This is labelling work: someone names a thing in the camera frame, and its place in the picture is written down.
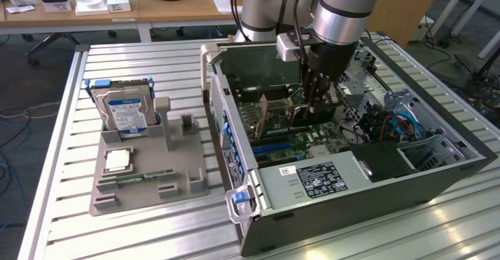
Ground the silver drive cage bracket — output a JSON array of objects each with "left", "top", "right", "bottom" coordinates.
[{"left": 339, "top": 81, "right": 367, "bottom": 97}]

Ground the flat white box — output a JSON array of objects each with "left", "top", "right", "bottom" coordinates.
[{"left": 75, "top": 4, "right": 110, "bottom": 16}]

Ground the grey case handle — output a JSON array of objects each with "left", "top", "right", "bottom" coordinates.
[{"left": 199, "top": 43, "right": 221, "bottom": 93}]

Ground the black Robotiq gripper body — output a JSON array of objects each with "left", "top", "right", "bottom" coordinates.
[{"left": 303, "top": 40, "right": 359, "bottom": 78}]

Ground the white paper stack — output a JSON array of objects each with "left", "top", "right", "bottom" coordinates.
[{"left": 211, "top": 0, "right": 246, "bottom": 15}]

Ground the silver disk bay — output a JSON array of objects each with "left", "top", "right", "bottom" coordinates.
[{"left": 397, "top": 134, "right": 466, "bottom": 173}]

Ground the white cube box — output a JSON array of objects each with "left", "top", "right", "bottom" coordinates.
[{"left": 106, "top": 0, "right": 131, "bottom": 13}]

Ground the white table frame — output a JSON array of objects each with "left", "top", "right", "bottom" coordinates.
[{"left": 429, "top": 0, "right": 500, "bottom": 59}]

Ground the blue expansion slot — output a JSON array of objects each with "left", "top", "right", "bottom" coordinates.
[{"left": 253, "top": 142, "right": 293, "bottom": 155}]

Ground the silver metal bay frame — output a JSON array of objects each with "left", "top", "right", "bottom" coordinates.
[{"left": 383, "top": 90, "right": 438, "bottom": 136}]

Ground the blue floor cable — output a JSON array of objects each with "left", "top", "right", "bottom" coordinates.
[{"left": 0, "top": 119, "right": 31, "bottom": 231}]

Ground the grey plastic parts rack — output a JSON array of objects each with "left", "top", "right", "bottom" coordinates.
[{"left": 89, "top": 95, "right": 211, "bottom": 217}]

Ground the wooden desk white frame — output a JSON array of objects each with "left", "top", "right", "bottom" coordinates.
[
  {"left": 0, "top": 0, "right": 142, "bottom": 35},
  {"left": 139, "top": 0, "right": 355, "bottom": 43}
]

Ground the grey handle with blue tab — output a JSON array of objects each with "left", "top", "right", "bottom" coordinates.
[{"left": 226, "top": 183, "right": 262, "bottom": 224}]

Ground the silver perforated drive cage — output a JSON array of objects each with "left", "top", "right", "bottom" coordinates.
[{"left": 337, "top": 63, "right": 393, "bottom": 119}]

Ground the grey power supply unit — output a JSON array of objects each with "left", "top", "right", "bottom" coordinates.
[{"left": 257, "top": 150, "right": 373, "bottom": 211}]

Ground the small white unit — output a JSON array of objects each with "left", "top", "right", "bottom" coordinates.
[{"left": 410, "top": 15, "right": 438, "bottom": 43}]

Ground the green Dell motherboard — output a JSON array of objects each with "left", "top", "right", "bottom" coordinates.
[{"left": 230, "top": 78, "right": 353, "bottom": 167}]

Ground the hard disk with blue caddy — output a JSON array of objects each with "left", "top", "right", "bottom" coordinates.
[{"left": 85, "top": 77, "right": 157, "bottom": 140}]

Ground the silver CPU chip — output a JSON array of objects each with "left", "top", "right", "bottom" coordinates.
[{"left": 106, "top": 150, "right": 134, "bottom": 172}]

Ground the white box with black lid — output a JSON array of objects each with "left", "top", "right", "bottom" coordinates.
[{"left": 39, "top": 0, "right": 73, "bottom": 12}]

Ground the black open PC case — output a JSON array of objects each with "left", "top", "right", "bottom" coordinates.
[{"left": 199, "top": 31, "right": 500, "bottom": 258}]

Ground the wooden cabinet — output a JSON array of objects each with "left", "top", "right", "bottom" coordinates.
[{"left": 367, "top": 0, "right": 449, "bottom": 47}]

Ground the black equipment stand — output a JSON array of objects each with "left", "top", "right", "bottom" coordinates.
[{"left": 455, "top": 53, "right": 500, "bottom": 108}]

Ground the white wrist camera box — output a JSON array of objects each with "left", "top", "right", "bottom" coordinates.
[{"left": 275, "top": 33, "right": 313, "bottom": 62}]

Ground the black chair base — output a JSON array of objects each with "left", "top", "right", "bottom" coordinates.
[{"left": 22, "top": 30, "right": 118, "bottom": 66}]

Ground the Nvidia GPU card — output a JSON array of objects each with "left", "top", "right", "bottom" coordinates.
[{"left": 254, "top": 94, "right": 335, "bottom": 140}]

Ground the blue SATA wire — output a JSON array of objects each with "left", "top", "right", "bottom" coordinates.
[
  {"left": 394, "top": 110, "right": 426, "bottom": 142},
  {"left": 390, "top": 113, "right": 407, "bottom": 139}
]

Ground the black camera cable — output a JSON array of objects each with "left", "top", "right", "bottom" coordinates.
[{"left": 293, "top": 0, "right": 315, "bottom": 66}]

